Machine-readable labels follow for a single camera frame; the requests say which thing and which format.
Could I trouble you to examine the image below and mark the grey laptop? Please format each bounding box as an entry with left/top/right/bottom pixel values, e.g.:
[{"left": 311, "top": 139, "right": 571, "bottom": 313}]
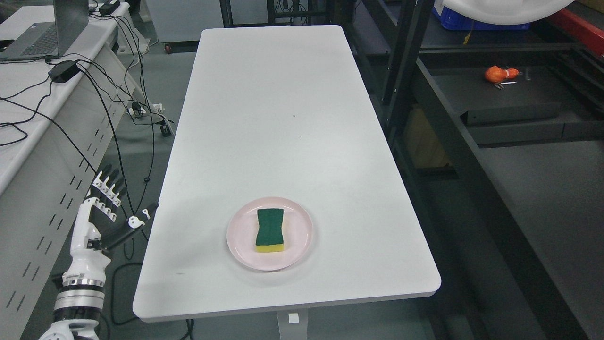
[{"left": 1, "top": 0, "right": 89, "bottom": 62}]

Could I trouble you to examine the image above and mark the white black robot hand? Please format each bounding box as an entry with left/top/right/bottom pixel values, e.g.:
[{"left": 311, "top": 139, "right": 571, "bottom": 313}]
[{"left": 62, "top": 165, "right": 159, "bottom": 287}]

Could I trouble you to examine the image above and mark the white side desk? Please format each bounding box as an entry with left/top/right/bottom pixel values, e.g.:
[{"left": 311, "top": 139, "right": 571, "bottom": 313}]
[{"left": 0, "top": 4, "right": 144, "bottom": 340}]

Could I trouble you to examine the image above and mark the white table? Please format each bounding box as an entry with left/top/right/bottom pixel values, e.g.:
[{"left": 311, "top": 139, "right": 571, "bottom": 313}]
[{"left": 133, "top": 25, "right": 441, "bottom": 340}]

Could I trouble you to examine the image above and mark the black power adapter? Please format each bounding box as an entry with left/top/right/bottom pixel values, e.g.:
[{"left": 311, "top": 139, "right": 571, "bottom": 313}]
[{"left": 48, "top": 60, "right": 81, "bottom": 84}]

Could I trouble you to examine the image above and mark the orange toy object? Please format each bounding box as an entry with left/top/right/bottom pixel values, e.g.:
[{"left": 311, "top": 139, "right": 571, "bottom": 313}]
[{"left": 485, "top": 65, "right": 520, "bottom": 84}]

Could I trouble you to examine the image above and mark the black metal shelving rack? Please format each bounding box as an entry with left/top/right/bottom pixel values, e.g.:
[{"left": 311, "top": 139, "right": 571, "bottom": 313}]
[{"left": 335, "top": 0, "right": 603, "bottom": 340}]

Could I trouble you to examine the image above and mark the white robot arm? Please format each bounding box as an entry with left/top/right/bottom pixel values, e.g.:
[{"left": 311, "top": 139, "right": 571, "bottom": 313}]
[{"left": 40, "top": 278, "right": 105, "bottom": 340}]

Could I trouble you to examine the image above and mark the pink round plate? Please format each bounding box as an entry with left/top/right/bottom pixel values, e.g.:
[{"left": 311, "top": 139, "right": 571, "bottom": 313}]
[{"left": 226, "top": 196, "right": 314, "bottom": 272}]

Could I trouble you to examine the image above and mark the black power cable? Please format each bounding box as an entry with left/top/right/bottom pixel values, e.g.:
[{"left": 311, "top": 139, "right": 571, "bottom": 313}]
[{"left": 45, "top": 53, "right": 156, "bottom": 218}]

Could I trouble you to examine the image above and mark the green yellow sponge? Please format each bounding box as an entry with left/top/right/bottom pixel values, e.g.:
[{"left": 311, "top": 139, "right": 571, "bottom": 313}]
[{"left": 255, "top": 208, "right": 285, "bottom": 253}]

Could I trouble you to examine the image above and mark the white power strip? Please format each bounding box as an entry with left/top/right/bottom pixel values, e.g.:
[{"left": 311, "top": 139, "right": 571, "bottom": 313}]
[{"left": 123, "top": 103, "right": 164, "bottom": 119}]

